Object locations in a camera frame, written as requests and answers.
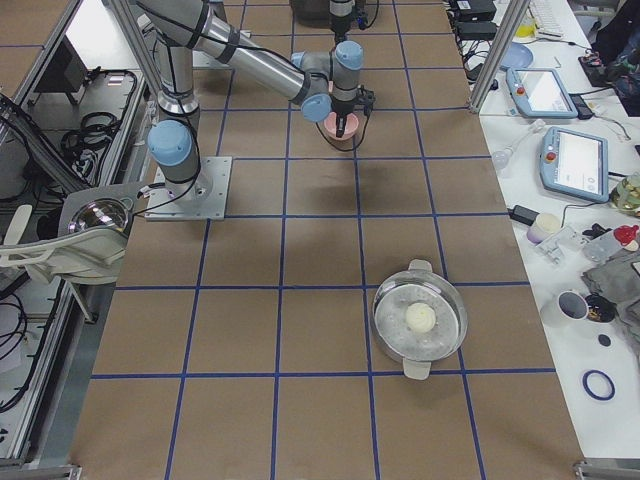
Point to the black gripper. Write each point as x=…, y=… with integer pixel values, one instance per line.
x=343, y=107

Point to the pink bowl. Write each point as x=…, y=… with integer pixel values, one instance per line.
x=335, y=132

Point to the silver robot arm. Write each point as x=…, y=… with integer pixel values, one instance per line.
x=341, y=14
x=324, y=85

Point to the light blue plate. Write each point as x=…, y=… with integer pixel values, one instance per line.
x=517, y=56

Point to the upper blue teach pendant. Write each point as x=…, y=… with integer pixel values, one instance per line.
x=539, y=93

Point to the blue teach pendant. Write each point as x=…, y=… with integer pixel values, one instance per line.
x=539, y=93
x=574, y=164

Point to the black power adapter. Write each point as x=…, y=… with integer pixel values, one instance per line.
x=522, y=215

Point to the steel steamer pan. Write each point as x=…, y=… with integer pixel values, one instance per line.
x=417, y=352

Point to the white steamed bun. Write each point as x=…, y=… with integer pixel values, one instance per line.
x=420, y=317

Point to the lavender cup with lid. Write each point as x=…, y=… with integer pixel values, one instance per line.
x=544, y=226

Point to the lower blue teach pendant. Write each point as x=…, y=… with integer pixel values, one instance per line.
x=574, y=164

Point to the glass pot lid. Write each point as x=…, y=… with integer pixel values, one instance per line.
x=103, y=212

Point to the green glass jar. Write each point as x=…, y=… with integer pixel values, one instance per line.
x=625, y=195

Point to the white mug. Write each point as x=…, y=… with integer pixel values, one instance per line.
x=564, y=309

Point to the grey cloth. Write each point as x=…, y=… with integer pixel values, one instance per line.
x=617, y=280

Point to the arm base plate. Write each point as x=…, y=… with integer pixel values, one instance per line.
x=205, y=200

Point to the aluminium frame post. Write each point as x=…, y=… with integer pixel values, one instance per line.
x=513, y=15

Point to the aluminium frame rail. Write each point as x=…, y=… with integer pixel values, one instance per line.
x=31, y=31

